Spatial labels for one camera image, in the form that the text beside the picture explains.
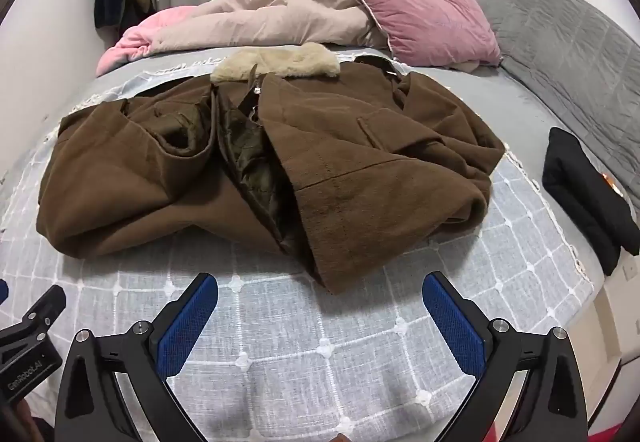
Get beige fleece garment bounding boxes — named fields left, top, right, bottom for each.
left=95, top=0, right=396, bottom=77

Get grey quilted pillow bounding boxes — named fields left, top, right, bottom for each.
left=437, top=0, right=640, bottom=183

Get black padded cloth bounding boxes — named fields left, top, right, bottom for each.
left=541, top=126, right=640, bottom=277

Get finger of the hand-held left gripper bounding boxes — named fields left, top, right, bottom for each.
left=17, top=285, right=67, bottom=330

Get brown coat with fur collar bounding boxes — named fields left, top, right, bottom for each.
left=36, top=42, right=507, bottom=295

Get pink pillow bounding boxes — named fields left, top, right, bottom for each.
left=352, top=0, right=502, bottom=68

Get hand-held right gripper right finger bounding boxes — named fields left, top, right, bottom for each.
left=422, top=271, right=589, bottom=442

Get white lattice blanket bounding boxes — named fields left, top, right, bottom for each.
left=0, top=50, right=596, bottom=442

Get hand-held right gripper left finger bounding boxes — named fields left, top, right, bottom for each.
left=54, top=272, right=219, bottom=442

